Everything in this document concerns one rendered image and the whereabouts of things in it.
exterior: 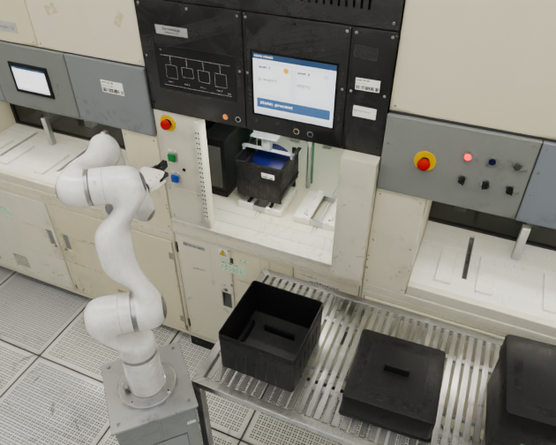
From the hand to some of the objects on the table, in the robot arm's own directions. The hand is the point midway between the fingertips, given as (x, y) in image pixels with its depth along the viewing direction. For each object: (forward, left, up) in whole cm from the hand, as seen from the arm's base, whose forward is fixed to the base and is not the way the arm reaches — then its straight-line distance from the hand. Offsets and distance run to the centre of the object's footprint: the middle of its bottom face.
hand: (162, 165), depth 200 cm
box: (+84, -125, -44) cm, 157 cm away
